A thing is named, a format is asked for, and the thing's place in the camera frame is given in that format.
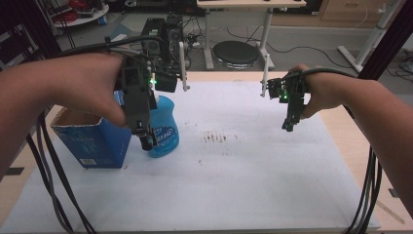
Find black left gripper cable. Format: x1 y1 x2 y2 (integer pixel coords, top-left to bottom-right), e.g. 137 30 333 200
59 34 170 59

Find black computer tower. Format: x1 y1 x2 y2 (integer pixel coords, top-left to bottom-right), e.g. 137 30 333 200
140 17 167 56
163 13 185 64

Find round white table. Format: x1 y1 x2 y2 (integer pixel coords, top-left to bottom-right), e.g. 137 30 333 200
48 0 111 29

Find white table mat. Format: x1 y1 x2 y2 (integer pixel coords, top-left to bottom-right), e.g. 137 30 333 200
0 80 382 234

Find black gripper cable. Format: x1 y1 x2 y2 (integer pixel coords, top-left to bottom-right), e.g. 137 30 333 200
59 34 170 59
285 66 358 81

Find blue liquid bottle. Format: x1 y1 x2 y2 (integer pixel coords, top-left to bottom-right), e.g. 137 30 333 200
147 91 180 159

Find person's left hand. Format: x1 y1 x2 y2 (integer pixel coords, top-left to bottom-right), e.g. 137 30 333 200
62 53 130 129

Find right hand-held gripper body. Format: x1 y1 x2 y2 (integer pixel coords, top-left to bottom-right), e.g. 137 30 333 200
260 54 310 122

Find black floor cable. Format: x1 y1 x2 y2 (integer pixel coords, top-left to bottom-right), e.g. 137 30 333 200
226 26 356 70

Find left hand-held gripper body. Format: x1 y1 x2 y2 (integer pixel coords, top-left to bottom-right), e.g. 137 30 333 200
120 41 191 136

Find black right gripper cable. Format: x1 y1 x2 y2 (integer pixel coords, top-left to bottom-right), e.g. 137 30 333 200
285 66 358 81

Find black hanging cable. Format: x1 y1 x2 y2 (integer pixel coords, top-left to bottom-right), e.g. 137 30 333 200
344 145 374 234
38 111 97 234
355 152 384 234
25 134 75 234

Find white metal stand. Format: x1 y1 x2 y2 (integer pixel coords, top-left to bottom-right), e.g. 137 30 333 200
336 0 407 74

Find person's right hand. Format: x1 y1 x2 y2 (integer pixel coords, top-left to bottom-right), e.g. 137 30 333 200
287 62 346 120

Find blue cardboard box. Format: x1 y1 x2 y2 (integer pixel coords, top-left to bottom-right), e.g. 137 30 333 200
51 90 132 170

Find white-legged wooden desk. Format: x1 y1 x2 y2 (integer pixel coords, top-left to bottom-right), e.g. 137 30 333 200
196 0 308 72

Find black round stool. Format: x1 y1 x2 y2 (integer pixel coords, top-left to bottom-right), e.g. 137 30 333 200
211 40 261 70

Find wooden cabinet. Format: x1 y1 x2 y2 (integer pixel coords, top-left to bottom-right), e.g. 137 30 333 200
270 0 401 29

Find black metal post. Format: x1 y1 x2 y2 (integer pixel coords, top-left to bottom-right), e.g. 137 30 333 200
357 0 413 81

